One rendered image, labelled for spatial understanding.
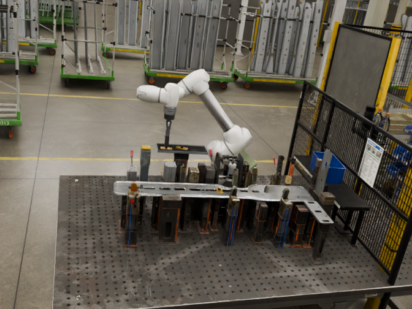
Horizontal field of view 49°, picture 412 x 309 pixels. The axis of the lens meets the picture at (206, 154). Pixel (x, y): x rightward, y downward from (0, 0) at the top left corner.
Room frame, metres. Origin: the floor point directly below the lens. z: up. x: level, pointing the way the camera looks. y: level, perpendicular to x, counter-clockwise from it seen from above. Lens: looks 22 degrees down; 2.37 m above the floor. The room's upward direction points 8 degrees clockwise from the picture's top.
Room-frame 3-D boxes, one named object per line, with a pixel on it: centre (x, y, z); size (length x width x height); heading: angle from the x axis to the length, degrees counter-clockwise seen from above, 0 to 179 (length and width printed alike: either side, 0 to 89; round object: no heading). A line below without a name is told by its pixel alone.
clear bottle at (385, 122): (3.05, -1.20, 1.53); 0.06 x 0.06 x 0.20
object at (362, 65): (5.29, -1.58, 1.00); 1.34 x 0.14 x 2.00; 18
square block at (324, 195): (2.83, -0.87, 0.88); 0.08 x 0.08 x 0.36; 14
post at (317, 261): (2.56, -0.81, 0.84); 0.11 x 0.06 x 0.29; 14
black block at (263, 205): (2.68, -0.43, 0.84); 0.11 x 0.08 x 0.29; 14
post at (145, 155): (3.00, 0.43, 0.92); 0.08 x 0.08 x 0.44; 14
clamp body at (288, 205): (2.68, -0.57, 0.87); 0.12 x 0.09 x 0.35; 14
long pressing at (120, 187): (2.78, -0.11, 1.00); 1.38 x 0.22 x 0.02; 104
